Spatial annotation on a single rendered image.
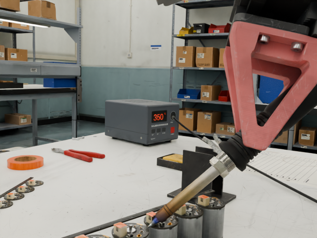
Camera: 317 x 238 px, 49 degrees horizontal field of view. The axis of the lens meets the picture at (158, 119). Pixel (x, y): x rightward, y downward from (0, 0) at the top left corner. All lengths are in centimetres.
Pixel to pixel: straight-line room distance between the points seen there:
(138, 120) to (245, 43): 58
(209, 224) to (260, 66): 13
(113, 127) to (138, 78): 491
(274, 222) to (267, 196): 9
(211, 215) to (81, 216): 18
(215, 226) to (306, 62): 14
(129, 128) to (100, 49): 548
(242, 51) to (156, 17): 543
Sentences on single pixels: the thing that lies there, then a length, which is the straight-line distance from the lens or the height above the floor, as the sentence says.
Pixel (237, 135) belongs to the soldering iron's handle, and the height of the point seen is 88.
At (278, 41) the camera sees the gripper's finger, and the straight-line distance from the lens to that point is 24.
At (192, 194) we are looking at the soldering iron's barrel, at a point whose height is 84.
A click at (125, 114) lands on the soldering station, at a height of 82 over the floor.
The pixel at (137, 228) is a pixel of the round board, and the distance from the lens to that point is 24.
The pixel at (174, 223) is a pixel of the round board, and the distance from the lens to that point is 25.
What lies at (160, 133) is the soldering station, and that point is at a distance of 80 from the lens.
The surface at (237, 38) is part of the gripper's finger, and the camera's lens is 23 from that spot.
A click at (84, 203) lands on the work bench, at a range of 46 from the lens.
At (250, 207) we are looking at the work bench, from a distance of 47.
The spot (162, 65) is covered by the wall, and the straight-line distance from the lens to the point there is 552.
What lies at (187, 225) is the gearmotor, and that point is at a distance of 27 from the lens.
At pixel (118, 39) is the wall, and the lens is 603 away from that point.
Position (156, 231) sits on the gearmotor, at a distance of 25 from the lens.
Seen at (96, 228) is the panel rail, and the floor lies 81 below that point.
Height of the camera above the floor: 92
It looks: 8 degrees down
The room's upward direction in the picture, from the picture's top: 2 degrees clockwise
